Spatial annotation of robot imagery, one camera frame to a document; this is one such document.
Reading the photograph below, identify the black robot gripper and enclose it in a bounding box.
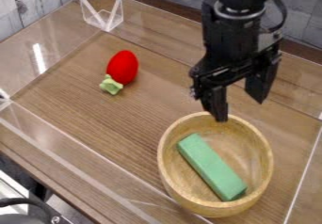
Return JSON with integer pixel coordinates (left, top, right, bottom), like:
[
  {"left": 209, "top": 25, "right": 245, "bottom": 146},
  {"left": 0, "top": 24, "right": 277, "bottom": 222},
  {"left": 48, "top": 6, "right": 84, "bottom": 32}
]
[{"left": 188, "top": 0, "right": 283, "bottom": 122}]

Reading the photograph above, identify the green rectangular block stick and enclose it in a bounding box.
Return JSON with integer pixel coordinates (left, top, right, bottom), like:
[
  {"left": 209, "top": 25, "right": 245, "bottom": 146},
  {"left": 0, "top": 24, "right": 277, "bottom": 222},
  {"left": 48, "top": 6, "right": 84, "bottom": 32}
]
[{"left": 177, "top": 134, "right": 247, "bottom": 201}]

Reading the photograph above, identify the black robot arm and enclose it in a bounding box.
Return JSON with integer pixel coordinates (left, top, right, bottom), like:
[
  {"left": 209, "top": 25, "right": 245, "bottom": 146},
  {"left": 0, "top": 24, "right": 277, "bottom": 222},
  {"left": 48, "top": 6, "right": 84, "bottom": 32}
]
[{"left": 188, "top": 0, "right": 287, "bottom": 122}]

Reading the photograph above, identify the wooden brown bowl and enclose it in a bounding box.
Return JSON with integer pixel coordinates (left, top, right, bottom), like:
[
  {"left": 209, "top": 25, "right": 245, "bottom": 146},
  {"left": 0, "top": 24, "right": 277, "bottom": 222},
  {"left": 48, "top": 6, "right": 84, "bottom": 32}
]
[{"left": 157, "top": 112, "right": 273, "bottom": 217}]

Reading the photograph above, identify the red toy strawberry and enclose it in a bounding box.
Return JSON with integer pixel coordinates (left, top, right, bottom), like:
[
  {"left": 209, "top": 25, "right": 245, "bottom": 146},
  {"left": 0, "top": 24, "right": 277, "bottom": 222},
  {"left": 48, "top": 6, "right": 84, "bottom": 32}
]
[{"left": 98, "top": 50, "right": 138, "bottom": 95}]

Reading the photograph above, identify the black clamp under table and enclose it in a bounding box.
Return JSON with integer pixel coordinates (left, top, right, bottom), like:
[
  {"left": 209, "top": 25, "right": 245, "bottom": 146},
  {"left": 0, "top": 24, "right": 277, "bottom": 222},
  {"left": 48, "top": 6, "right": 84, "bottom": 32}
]
[{"left": 0, "top": 196, "right": 64, "bottom": 224}]

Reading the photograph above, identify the clear acrylic tray enclosure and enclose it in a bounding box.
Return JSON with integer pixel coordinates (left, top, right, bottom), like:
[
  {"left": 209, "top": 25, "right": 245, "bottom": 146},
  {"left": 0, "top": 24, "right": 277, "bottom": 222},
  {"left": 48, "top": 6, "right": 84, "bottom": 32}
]
[{"left": 0, "top": 0, "right": 322, "bottom": 224}]

